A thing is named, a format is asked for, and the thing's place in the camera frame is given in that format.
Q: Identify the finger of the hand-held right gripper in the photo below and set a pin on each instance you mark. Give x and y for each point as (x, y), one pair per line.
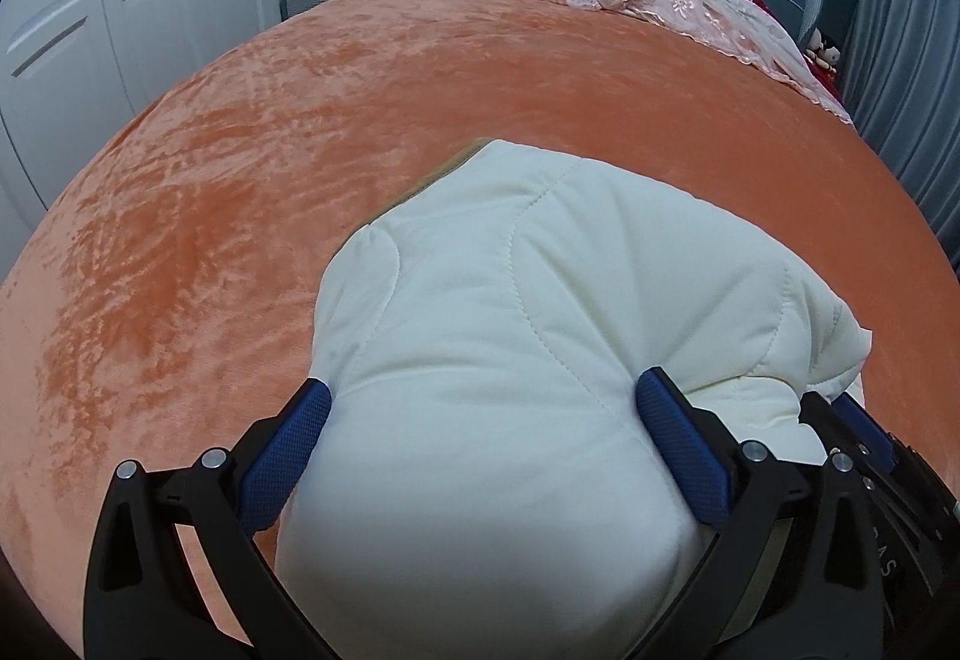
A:
(866, 424)
(821, 416)

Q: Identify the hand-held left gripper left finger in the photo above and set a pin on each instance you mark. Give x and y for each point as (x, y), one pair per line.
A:
(292, 442)

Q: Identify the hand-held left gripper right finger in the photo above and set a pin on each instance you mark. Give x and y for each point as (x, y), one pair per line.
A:
(675, 442)

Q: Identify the cream quilted coat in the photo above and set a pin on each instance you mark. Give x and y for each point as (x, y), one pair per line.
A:
(525, 330)

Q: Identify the orange bedspread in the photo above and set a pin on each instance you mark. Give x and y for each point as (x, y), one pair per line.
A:
(300, 142)

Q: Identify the stuffed toy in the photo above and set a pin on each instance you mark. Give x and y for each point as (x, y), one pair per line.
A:
(823, 60)

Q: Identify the grey curtain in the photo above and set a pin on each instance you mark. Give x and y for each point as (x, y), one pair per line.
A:
(907, 30)

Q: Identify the red cloth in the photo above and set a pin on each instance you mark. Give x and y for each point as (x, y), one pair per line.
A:
(754, 0)

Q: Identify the dark nightstand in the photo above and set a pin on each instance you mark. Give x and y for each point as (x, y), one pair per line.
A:
(307, 0)

